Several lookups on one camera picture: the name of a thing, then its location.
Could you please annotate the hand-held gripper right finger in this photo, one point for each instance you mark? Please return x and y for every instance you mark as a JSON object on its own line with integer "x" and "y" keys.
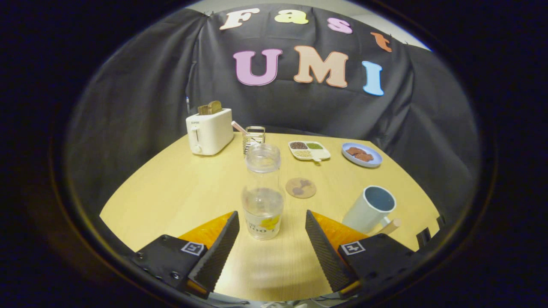
{"x": 326, "y": 252}

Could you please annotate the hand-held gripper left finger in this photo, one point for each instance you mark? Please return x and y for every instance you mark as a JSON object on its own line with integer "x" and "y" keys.
{"x": 220, "y": 252}

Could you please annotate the round cork coaster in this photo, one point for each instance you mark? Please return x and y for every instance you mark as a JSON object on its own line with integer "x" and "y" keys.
{"x": 301, "y": 188}

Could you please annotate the clear plastic juice bottle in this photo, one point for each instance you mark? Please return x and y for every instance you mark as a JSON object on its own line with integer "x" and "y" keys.
{"x": 263, "y": 192}

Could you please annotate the wooden table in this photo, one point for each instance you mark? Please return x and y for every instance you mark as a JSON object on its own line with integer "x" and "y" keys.
{"x": 180, "y": 192}

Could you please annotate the brown cookie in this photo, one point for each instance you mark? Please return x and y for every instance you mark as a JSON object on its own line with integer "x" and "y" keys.
{"x": 355, "y": 150}
{"x": 364, "y": 157}

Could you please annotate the white divided snack tray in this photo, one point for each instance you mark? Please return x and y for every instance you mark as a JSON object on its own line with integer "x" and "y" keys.
{"x": 309, "y": 150}

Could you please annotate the blue plate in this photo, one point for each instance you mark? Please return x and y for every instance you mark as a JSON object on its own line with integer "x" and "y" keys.
{"x": 362, "y": 155}

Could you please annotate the white toaster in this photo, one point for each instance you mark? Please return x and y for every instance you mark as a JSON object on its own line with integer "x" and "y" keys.
{"x": 209, "y": 130}

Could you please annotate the pink straw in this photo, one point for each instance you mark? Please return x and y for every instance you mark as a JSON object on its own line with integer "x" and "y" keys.
{"x": 240, "y": 128}

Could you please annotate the toast slice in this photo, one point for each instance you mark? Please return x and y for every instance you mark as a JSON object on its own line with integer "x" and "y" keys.
{"x": 202, "y": 110}
{"x": 215, "y": 106}

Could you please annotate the black backdrop cloth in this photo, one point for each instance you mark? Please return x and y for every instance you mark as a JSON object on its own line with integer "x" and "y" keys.
{"x": 141, "y": 98}

